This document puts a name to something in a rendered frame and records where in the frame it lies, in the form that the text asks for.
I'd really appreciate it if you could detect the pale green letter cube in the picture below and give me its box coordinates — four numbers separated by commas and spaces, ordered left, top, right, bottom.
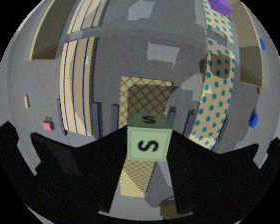
127, 113, 173, 161

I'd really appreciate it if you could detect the beige strip with teal dots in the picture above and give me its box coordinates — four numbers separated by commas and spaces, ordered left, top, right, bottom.
188, 51, 234, 148

